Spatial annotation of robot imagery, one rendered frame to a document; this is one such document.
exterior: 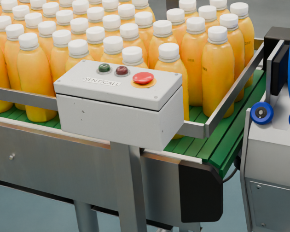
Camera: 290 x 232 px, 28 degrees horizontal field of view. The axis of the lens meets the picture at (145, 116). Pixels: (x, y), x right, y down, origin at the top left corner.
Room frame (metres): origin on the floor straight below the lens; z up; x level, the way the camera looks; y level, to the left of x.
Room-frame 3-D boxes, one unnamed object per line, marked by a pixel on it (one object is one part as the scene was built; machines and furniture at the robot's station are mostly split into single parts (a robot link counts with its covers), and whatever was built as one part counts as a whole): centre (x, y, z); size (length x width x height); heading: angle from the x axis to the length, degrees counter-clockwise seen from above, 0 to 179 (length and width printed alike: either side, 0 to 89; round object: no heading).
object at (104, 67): (0.92, 0.06, 1.11); 0.02 x 0.02 x 0.01
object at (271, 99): (1.04, -0.28, 0.99); 0.10 x 0.02 x 0.12; 152
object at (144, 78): (0.86, 0.00, 1.11); 0.04 x 0.04 x 0.01
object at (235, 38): (1.14, -0.19, 0.99); 0.07 x 0.07 x 0.18
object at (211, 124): (1.08, -0.21, 0.96); 0.40 x 0.01 x 0.03; 152
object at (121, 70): (0.90, 0.03, 1.11); 0.02 x 0.02 x 0.01
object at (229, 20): (1.14, -0.19, 1.08); 0.04 x 0.04 x 0.02
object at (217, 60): (1.08, -0.16, 0.99); 0.07 x 0.07 x 0.18
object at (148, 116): (0.88, 0.04, 1.05); 0.20 x 0.10 x 0.10; 62
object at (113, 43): (1.07, 0.05, 1.08); 0.04 x 0.04 x 0.02
